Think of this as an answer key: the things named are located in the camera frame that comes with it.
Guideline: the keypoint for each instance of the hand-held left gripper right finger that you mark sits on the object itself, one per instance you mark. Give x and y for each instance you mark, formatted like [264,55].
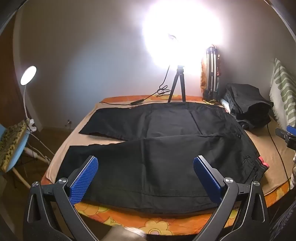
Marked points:
[207,179]

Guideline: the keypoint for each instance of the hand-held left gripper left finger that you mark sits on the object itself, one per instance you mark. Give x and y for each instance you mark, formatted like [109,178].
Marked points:
[84,178]

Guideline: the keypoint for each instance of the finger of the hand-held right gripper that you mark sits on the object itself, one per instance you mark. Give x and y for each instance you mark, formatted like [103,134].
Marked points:
[283,133]

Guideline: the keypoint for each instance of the black pants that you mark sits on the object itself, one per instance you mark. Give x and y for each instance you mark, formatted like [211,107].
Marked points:
[161,157]

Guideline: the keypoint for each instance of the beige blanket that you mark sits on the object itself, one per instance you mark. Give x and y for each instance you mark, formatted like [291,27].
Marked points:
[263,143]

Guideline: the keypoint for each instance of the red cloth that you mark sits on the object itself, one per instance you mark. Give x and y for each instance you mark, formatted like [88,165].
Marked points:
[263,164]

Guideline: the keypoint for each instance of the green striped white pillow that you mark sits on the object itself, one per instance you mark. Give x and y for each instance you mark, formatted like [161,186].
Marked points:
[282,92]

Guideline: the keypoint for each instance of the pile of black clothes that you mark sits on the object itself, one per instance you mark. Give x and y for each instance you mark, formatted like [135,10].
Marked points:
[249,102]

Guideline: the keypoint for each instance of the light blue cloth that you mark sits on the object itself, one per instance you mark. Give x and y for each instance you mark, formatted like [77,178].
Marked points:
[225,103]

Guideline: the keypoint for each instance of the blue chair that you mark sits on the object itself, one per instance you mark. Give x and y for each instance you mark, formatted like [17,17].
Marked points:
[16,153]

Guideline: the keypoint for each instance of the leopard print cushion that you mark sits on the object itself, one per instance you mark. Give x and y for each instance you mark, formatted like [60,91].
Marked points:
[10,141]

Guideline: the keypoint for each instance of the silver folded tripod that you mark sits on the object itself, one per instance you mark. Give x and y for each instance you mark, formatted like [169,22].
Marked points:
[211,69]

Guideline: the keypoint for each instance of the white gooseneck desk lamp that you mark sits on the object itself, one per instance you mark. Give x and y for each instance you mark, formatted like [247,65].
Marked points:
[29,74]

